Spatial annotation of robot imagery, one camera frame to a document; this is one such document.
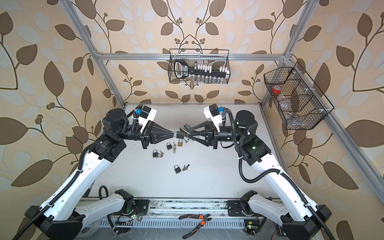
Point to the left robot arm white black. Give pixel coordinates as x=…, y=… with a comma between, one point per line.
x=58, y=217

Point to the wire basket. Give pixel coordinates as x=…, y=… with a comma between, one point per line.
x=302, y=104
x=215, y=57

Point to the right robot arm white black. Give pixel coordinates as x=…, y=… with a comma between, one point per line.
x=298, y=215

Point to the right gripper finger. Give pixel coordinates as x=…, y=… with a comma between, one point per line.
x=204, y=141
x=203, y=128

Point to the red capped item in basket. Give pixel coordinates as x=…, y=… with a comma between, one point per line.
x=276, y=89

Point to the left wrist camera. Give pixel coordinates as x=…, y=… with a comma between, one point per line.
x=144, y=115

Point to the back wire basket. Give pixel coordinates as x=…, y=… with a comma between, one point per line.
x=215, y=57

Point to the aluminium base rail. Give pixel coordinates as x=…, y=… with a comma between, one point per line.
x=165, y=213

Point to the right wire basket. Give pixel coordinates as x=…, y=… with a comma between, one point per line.
x=302, y=104

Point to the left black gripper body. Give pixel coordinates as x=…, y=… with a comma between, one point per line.
x=143, y=136

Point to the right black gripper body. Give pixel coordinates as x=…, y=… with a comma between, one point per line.
x=217, y=137

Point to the keys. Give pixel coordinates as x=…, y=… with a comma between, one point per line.
x=186, y=167

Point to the black socket tool set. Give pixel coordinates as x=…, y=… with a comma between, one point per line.
x=182, y=70

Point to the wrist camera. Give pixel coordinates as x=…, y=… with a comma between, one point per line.
x=216, y=114
x=144, y=115

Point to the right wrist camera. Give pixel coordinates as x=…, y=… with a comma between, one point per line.
x=216, y=114

